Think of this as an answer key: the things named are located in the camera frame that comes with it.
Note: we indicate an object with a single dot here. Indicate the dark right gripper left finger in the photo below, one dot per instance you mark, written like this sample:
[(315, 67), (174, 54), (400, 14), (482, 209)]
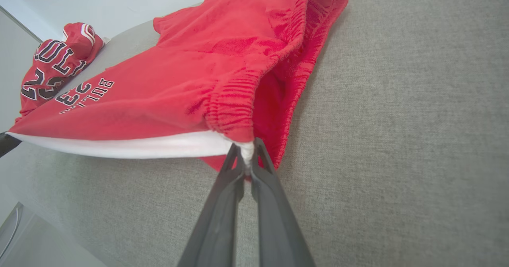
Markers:
[(218, 227)]

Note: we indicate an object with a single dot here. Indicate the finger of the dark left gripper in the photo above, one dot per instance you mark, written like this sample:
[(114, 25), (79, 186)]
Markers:
[(6, 143)]

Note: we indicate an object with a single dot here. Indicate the red basketball jersey white sleeves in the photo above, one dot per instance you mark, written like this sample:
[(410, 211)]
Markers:
[(55, 68)]

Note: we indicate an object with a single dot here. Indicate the red basketball shorts white trim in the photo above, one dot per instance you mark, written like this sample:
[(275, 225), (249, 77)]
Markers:
[(179, 80)]

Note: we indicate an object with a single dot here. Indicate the grey fabric sofa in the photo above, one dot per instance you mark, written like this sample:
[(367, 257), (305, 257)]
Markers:
[(397, 139)]

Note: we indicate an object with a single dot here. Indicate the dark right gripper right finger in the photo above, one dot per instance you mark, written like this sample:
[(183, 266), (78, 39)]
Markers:
[(278, 227)]

